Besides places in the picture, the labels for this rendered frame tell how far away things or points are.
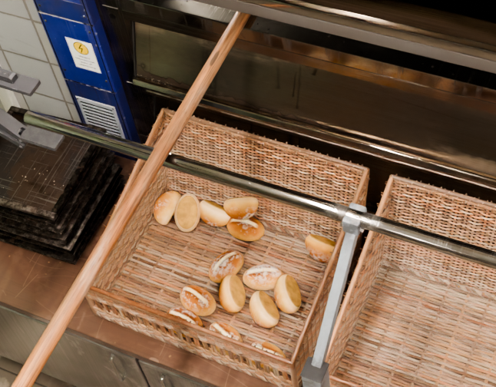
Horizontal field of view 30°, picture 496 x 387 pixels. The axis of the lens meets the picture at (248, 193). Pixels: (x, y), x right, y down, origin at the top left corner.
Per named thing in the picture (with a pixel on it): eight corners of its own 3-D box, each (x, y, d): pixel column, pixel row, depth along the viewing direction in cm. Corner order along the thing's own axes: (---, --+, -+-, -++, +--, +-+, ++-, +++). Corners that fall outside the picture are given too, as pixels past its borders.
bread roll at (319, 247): (339, 249, 224) (332, 270, 226) (348, 246, 230) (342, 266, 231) (302, 234, 228) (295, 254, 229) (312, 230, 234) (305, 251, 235)
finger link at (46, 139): (19, 137, 155) (21, 140, 155) (54, 148, 153) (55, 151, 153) (28, 124, 156) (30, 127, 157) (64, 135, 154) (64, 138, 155)
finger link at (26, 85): (4, 72, 146) (2, 68, 145) (41, 83, 144) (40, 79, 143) (-6, 85, 145) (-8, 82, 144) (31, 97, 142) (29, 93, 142)
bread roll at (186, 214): (201, 193, 238) (202, 196, 244) (175, 192, 238) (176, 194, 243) (199, 232, 237) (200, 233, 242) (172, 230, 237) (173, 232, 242)
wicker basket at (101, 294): (179, 169, 254) (160, 102, 232) (374, 230, 236) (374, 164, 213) (90, 316, 230) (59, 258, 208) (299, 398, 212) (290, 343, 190)
